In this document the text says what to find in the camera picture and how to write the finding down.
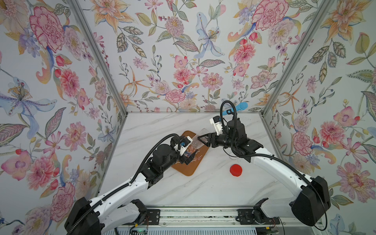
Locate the pile of lollipop candies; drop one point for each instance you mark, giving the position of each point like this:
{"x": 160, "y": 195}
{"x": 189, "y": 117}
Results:
{"x": 198, "y": 153}

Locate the brown wooden tray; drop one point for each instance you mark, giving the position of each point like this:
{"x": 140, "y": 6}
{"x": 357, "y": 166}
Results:
{"x": 188, "y": 170}

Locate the blue microphone on stand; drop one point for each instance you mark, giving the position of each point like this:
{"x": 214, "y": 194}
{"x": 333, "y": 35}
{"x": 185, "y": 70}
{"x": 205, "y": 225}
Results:
{"x": 239, "y": 107}

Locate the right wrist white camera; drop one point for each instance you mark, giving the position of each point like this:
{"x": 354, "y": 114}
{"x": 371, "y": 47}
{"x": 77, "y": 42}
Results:
{"x": 216, "y": 122}

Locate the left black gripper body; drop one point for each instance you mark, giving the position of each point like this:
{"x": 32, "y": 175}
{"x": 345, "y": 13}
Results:
{"x": 184, "y": 154}

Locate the wrist white camera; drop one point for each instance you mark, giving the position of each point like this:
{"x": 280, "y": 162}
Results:
{"x": 183, "y": 145}
{"x": 216, "y": 122}

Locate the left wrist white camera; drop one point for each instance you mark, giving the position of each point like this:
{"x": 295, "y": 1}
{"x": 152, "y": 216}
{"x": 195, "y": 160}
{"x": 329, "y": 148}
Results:
{"x": 183, "y": 145}

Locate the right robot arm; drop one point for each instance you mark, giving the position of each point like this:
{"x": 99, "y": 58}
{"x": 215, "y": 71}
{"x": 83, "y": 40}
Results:
{"x": 310, "y": 198}

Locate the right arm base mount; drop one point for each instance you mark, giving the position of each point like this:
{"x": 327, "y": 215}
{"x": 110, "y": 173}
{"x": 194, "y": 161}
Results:
{"x": 255, "y": 216}

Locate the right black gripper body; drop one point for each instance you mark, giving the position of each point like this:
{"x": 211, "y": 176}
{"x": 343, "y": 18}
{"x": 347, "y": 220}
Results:
{"x": 212, "y": 139}

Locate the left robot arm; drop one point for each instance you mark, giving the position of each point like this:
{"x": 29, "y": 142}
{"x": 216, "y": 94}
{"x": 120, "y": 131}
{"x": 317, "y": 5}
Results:
{"x": 114, "y": 208}

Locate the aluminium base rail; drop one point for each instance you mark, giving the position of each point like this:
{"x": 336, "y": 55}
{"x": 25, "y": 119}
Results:
{"x": 211, "y": 221}

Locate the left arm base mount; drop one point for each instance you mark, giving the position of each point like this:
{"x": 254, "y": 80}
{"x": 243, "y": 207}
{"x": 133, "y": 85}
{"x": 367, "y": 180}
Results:
{"x": 143, "y": 214}

